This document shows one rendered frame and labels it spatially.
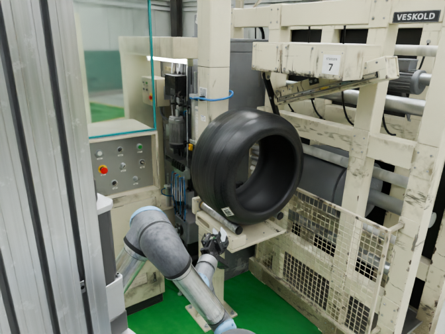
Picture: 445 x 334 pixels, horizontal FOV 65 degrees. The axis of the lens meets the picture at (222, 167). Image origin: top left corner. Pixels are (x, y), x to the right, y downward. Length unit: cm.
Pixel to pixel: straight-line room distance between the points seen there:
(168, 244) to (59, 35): 71
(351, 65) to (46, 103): 136
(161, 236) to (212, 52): 111
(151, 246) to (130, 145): 119
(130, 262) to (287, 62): 117
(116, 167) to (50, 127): 172
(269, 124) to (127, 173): 97
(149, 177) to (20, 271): 182
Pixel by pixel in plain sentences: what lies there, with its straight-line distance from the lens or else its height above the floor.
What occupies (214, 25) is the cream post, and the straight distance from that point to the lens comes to 187.
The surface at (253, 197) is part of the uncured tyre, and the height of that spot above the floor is 94.
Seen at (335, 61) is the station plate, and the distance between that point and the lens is 160.
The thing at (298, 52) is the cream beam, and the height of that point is 174.
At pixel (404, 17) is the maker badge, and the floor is 190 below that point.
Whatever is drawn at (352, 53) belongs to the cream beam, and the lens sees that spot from 161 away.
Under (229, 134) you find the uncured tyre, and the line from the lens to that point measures 156.
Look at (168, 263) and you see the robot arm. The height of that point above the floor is 120.
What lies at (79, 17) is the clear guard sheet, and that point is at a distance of 197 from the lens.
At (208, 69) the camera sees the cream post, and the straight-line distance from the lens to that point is 186.
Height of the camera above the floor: 179
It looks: 20 degrees down
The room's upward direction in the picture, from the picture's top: 1 degrees clockwise
